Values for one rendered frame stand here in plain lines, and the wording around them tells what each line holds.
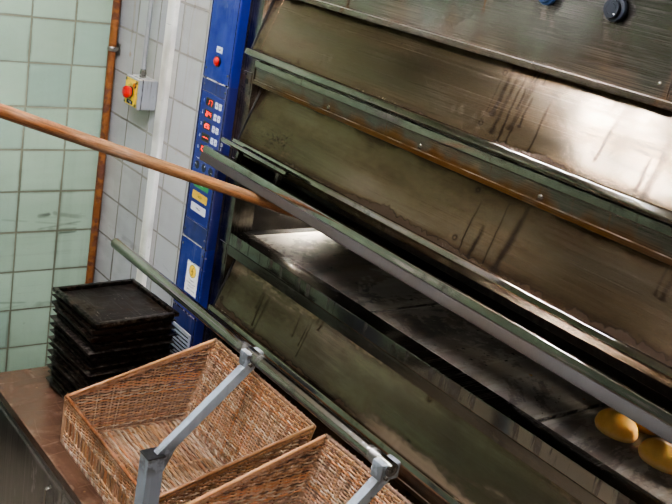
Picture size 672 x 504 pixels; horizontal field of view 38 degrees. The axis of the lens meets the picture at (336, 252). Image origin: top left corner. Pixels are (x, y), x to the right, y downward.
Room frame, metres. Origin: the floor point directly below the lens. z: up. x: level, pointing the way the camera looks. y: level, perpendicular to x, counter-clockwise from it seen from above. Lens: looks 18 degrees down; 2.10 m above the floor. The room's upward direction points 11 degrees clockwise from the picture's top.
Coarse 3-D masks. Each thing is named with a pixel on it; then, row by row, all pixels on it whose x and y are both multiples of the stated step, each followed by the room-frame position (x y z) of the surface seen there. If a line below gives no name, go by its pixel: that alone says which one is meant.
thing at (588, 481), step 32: (256, 256) 2.62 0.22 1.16; (320, 288) 2.41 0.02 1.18; (352, 320) 2.28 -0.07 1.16; (416, 352) 2.11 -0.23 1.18; (448, 384) 2.00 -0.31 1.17; (480, 384) 2.00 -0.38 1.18; (480, 416) 1.92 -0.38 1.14; (512, 416) 1.87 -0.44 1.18; (544, 448) 1.78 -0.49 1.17; (576, 448) 1.78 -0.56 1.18; (576, 480) 1.71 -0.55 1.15; (608, 480) 1.67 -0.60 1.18
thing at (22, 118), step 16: (0, 112) 1.99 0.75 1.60; (16, 112) 2.02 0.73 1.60; (32, 128) 2.04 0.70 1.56; (48, 128) 2.06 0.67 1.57; (64, 128) 2.09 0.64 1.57; (80, 144) 2.11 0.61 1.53; (96, 144) 2.13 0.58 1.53; (112, 144) 2.16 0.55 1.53; (128, 160) 2.19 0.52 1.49; (144, 160) 2.21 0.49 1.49; (160, 160) 2.24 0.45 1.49; (176, 176) 2.27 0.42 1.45; (192, 176) 2.29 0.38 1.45; (208, 176) 2.33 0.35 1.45; (224, 192) 2.36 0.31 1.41; (240, 192) 2.38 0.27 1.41; (272, 208) 2.45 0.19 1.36
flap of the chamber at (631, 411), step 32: (256, 192) 2.41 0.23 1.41; (320, 224) 2.20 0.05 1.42; (352, 224) 2.33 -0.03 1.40; (416, 256) 2.21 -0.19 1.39; (416, 288) 1.92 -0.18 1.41; (480, 320) 1.78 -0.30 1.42; (544, 352) 1.66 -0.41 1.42; (576, 352) 1.77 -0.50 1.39; (576, 384) 1.58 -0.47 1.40; (640, 384) 1.69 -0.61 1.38; (640, 416) 1.48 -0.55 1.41
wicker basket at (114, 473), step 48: (96, 384) 2.45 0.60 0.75; (144, 384) 2.54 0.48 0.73; (192, 384) 2.65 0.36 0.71; (240, 384) 2.52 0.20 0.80; (96, 432) 2.23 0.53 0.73; (144, 432) 2.52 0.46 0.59; (192, 432) 2.57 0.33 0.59; (240, 432) 2.45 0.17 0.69; (288, 432) 2.32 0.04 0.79; (96, 480) 2.20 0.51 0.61; (192, 480) 2.05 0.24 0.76
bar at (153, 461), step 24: (120, 240) 2.51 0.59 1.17; (144, 264) 2.37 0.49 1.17; (168, 288) 2.25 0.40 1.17; (192, 312) 2.15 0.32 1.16; (240, 360) 1.96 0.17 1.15; (264, 360) 1.93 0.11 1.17; (288, 384) 1.84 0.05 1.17; (312, 408) 1.77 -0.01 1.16; (336, 432) 1.70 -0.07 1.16; (144, 456) 1.82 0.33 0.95; (168, 456) 1.86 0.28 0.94; (384, 456) 1.61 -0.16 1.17; (144, 480) 1.81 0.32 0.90; (384, 480) 1.58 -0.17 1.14
